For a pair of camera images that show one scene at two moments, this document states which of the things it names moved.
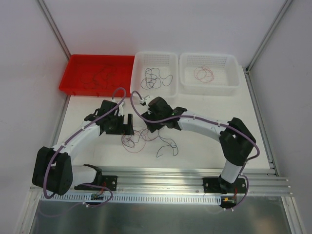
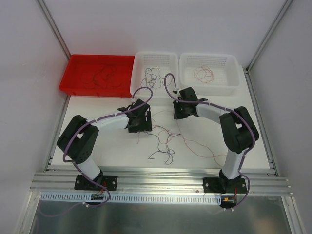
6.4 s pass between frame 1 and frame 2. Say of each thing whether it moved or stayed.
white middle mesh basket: stayed
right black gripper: moved
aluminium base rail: stayed
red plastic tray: stayed
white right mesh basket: stayed
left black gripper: moved
